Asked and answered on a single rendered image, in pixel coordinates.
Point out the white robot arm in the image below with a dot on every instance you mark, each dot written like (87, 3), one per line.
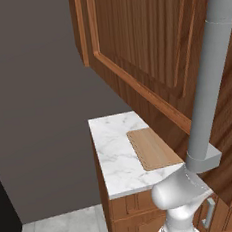
(176, 196)

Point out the light wooden cutting board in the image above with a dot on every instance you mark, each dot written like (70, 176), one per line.
(153, 149)

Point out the large wooden cabinet door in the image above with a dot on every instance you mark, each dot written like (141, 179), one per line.
(140, 35)

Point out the wooden base cabinet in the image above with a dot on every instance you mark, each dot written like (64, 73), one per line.
(106, 202)

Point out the wooden base cabinet door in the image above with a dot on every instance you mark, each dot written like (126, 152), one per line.
(228, 222)

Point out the wooden drawer front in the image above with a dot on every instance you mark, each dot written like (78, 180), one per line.
(133, 203)

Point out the black appliance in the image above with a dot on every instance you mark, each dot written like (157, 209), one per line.
(5, 219)

